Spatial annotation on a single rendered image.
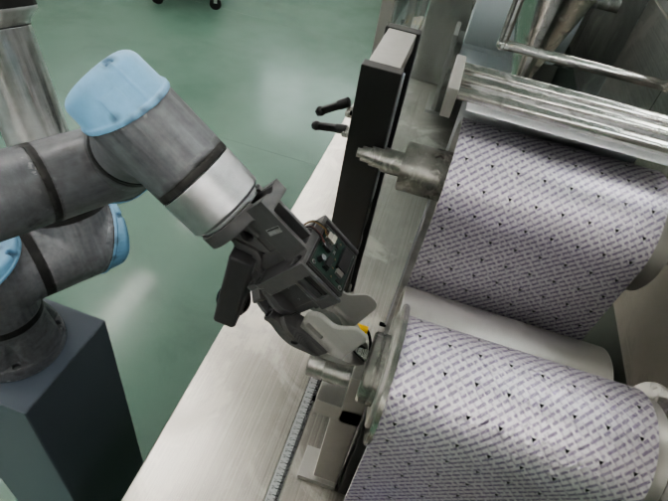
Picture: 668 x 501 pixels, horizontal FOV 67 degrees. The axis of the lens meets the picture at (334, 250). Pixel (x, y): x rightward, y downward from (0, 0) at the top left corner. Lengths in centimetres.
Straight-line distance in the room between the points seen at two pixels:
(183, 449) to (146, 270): 154
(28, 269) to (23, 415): 24
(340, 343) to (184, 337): 161
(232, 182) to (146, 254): 199
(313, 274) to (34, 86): 52
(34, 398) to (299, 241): 63
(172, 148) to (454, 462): 38
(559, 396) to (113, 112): 44
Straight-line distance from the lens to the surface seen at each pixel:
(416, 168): 63
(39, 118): 83
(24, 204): 50
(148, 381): 200
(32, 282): 87
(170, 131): 43
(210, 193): 43
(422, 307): 62
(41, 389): 97
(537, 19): 102
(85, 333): 101
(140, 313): 219
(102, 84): 43
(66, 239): 86
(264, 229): 44
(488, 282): 67
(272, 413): 89
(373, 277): 111
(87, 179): 51
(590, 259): 64
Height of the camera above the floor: 169
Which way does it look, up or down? 43 degrees down
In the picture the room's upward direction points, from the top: 12 degrees clockwise
